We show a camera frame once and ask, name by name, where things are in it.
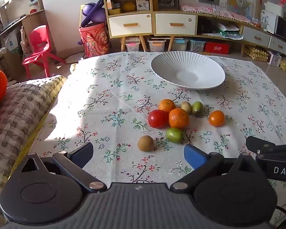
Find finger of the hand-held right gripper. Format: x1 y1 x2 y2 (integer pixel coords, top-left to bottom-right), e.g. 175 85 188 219
246 136 286 154

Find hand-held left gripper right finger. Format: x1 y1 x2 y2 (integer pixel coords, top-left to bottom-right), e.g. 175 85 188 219
170 144 268 193

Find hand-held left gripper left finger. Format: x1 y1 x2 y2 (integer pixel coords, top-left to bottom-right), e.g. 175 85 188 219
21 142 108 194

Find bright green jujube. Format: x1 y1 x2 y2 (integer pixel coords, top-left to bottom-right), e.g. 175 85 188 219
166 127 185 144

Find large orange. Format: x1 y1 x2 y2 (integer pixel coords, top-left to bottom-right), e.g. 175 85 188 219
169 108 190 129

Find small tangerine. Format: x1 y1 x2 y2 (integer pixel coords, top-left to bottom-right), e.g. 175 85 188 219
159 99 176 113
209 110 226 127

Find dark green jujube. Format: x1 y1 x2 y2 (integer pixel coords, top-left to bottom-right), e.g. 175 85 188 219
192 101 203 117

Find brown kiwi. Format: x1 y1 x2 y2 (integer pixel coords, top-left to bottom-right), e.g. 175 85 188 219
138 135 154 152

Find red tomato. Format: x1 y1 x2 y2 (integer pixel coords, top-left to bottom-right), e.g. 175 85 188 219
148 110 170 129

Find white ribbed plate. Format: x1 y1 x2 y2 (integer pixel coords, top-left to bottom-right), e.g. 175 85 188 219
151 51 226 90

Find floral tablecloth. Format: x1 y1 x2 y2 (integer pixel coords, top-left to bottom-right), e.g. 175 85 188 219
29 51 286 225

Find small white purple box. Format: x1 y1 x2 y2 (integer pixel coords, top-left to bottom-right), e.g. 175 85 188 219
268 54 282 66

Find knitted checkered blanket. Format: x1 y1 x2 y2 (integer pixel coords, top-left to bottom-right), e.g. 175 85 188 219
0 75 67 229

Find grey drawer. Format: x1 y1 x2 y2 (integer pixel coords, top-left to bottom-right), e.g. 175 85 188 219
269 36 286 55
243 26 271 47

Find yellow wooden blocks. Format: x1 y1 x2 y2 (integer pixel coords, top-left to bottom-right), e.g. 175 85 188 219
243 45 269 61

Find black appliance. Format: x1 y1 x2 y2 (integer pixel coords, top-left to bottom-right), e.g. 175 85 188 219
275 15 286 40

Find red cardboard box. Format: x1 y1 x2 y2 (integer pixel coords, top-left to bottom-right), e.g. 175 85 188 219
205 42 230 54

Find white printed carton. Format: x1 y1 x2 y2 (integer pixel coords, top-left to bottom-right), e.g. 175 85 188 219
260 10 278 34

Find clear storage box blue lid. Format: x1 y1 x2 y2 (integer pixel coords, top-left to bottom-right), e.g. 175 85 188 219
173 39 189 51
189 39 206 52

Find white and green paper bags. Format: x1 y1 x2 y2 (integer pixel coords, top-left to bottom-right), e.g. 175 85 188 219
217 23 243 40

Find red printed bucket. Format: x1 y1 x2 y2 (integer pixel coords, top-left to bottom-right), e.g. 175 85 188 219
79 22 109 58

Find long curved wooden cabinet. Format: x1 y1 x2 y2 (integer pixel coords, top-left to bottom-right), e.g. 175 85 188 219
197 11 286 56

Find clear storage box orange contents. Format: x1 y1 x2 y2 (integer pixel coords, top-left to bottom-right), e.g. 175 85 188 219
148 38 166 52

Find red plastic chair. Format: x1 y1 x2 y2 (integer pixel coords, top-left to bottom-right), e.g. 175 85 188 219
22 25 67 77

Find clear storage box pink contents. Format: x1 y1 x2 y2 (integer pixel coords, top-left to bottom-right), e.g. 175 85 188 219
125 38 141 52

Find black box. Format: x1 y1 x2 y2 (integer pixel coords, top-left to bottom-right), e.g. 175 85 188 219
198 17 217 35

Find white drawer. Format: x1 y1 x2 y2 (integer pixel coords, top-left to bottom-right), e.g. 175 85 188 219
155 14 196 35
108 14 152 37

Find map poster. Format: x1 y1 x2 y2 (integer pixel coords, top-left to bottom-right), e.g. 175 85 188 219
226 0 253 17

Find purple ball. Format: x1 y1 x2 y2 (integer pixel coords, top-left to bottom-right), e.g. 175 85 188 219
82 3 107 24

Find wooden single drawer cabinet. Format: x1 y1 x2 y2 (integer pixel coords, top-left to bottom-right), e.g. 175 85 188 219
153 11 198 52

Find pink lace cloth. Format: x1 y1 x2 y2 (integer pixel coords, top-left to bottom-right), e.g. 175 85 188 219
180 4 247 21

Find wooden desk with shelves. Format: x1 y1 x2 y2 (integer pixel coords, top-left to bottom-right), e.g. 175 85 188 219
0 0 47 74

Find small wooden box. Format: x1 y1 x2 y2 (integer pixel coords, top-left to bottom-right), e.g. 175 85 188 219
106 0 121 15

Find tall wooden shelf cabinet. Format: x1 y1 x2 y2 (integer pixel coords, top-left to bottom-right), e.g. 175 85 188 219
100 0 155 52

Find yellow round jar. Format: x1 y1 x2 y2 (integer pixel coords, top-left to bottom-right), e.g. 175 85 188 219
122 2 136 12

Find purple plastic toy frame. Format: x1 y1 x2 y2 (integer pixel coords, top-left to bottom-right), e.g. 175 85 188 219
80 0 105 28

